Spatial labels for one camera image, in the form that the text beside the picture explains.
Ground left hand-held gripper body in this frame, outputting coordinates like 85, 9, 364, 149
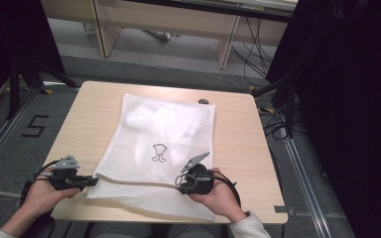
49, 154, 87, 191

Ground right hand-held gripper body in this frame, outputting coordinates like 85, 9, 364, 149
178, 151, 216, 196

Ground white mesh laundry bag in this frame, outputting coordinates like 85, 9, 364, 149
85, 92, 216, 222

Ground person's right hand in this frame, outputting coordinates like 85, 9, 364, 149
188, 167, 243, 224

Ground person's left hand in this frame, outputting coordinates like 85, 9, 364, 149
24, 172, 82, 216

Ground white garment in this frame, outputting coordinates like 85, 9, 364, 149
124, 102, 206, 161

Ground black metal stand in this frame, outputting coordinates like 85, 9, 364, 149
252, 74, 300, 140
5, 54, 80, 121

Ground black curtain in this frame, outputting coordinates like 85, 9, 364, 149
0, 0, 66, 112
266, 0, 381, 238

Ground light wooden desk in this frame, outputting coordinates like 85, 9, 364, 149
39, 0, 300, 70

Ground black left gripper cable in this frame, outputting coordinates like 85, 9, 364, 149
19, 160, 62, 206

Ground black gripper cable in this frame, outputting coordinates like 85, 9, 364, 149
19, 160, 62, 206
211, 170, 242, 210

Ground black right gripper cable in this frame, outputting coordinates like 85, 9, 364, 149
211, 170, 242, 210

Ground metal floor rail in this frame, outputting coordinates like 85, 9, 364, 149
0, 86, 38, 176
281, 134, 333, 238

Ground black floor cables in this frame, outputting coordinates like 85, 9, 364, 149
230, 15, 300, 141

